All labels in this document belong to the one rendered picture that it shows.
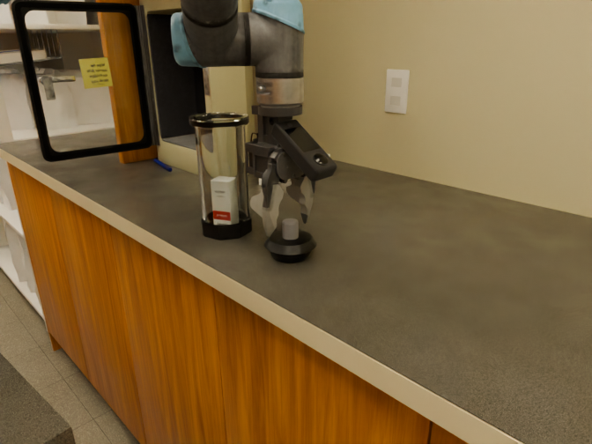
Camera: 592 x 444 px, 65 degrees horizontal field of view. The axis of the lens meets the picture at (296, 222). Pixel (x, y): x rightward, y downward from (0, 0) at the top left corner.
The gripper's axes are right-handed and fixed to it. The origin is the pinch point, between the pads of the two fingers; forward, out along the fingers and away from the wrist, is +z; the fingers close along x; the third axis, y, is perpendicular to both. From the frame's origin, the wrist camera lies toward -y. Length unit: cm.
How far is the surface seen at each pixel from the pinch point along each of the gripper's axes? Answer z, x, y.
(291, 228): 0.1, 0.9, -1.1
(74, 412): 100, 17, 101
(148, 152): 4, -17, 84
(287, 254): 3.4, 3.5, -2.9
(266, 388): 27.1, 9.5, -3.5
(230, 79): -20, -23, 47
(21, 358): 100, 22, 150
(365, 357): 6.2, 12.5, -26.3
